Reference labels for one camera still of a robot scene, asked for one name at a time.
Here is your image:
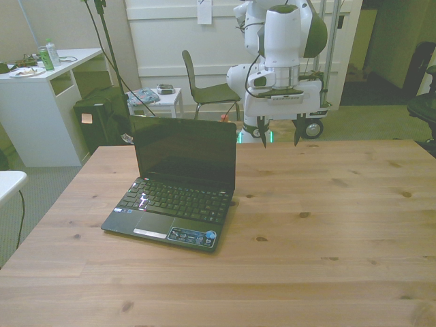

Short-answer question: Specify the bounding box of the white paper sheet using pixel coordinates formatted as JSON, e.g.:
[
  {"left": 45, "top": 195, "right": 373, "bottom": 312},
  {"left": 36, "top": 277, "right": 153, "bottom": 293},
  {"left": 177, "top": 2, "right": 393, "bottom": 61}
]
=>
[{"left": 197, "top": 0, "right": 213, "bottom": 25}]

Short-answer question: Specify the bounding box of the black netbook laptop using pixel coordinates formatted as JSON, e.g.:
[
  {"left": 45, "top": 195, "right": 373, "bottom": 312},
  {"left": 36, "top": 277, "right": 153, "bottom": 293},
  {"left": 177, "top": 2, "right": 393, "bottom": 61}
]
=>
[{"left": 100, "top": 114, "right": 238, "bottom": 254}]

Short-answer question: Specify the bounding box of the small white side table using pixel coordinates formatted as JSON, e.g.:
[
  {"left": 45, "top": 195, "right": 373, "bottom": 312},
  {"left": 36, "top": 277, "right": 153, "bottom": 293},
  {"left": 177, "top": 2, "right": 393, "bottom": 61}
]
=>
[{"left": 125, "top": 87, "right": 183, "bottom": 119}]

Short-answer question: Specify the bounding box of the black waste bin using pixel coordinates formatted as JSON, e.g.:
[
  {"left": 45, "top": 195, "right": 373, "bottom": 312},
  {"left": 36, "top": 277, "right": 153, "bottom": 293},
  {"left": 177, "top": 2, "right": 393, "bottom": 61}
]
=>
[{"left": 73, "top": 89, "right": 133, "bottom": 155}]

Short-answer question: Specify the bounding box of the white rounded table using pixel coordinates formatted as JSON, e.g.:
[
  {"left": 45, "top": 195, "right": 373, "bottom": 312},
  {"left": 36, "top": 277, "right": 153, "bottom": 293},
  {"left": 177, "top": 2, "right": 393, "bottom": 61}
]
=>
[{"left": 0, "top": 170, "right": 28, "bottom": 209}]

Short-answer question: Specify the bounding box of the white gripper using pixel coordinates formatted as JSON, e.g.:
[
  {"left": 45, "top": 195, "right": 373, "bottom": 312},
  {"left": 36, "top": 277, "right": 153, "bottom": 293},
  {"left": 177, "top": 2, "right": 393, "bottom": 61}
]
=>
[{"left": 243, "top": 79, "right": 324, "bottom": 149}]

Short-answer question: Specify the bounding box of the aluminium frame pole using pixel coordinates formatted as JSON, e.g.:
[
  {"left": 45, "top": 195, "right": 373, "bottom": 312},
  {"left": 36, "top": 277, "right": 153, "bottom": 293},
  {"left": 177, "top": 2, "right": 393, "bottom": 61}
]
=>
[{"left": 321, "top": 0, "right": 342, "bottom": 110}]

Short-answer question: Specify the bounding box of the white wheeled cart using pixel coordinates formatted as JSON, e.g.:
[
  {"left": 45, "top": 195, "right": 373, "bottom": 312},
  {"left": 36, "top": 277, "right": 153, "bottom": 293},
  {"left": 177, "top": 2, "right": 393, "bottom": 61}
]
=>
[{"left": 304, "top": 102, "right": 330, "bottom": 140}]

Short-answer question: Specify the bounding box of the dark green chair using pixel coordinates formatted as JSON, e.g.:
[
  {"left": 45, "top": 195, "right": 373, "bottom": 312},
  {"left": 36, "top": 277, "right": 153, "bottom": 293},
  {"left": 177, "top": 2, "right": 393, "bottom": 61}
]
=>
[{"left": 181, "top": 50, "right": 242, "bottom": 122}]

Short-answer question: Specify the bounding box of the white desk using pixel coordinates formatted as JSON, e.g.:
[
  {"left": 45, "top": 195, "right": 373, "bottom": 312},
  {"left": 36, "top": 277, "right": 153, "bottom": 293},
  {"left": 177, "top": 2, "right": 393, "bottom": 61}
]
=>
[{"left": 0, "top": 47, "right": 113, "bottom": 168}]

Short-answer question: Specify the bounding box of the white plate with food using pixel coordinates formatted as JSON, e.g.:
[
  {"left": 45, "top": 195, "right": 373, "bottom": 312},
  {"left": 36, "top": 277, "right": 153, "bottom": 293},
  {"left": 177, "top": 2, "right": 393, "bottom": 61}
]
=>
[{"left": 9, "top": 67, "right": 46, "bottom": 78}]

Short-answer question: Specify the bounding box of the black tripod stand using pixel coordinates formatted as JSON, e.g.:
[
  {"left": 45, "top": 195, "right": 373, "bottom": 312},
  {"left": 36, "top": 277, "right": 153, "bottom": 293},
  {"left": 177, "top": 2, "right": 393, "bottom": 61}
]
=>
[{"left": 92, "top": 0, "right": 129, "bottom": 105}]

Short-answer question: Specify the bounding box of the patterned folded cloth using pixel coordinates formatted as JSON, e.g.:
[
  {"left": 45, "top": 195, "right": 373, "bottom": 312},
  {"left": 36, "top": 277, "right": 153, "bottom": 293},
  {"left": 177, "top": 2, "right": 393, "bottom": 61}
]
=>
[{"left": 126, "top": 87, "right": 161, "bottom": 108}]

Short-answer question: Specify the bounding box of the black cable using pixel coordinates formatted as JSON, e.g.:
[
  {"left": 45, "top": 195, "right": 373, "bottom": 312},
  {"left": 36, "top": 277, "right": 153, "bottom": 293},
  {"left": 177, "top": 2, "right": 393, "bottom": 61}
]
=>
[{"left": 14, "top": 189, "right": 27, "bottom": 250}]

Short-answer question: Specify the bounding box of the green drink can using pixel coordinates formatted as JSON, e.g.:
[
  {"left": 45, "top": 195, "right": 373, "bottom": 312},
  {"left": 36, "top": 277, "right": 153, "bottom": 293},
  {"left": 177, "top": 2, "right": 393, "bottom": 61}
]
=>
[{"left": 37, "top": 46, "right": 55, "bottom": 72}]

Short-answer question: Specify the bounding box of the clear plastic water bottle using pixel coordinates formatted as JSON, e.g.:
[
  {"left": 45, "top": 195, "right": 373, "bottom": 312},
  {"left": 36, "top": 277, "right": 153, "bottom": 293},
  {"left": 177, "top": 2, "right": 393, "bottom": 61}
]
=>
[{"left": 45, "top": 37, "right": 62, "bottom": 67}]

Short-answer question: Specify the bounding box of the black office chair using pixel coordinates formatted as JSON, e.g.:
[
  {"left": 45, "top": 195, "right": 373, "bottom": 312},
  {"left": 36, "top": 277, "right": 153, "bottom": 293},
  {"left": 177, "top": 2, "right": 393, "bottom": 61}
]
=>
[{"left": 406, "top": 42, "right": 436, "bottom": 144}]

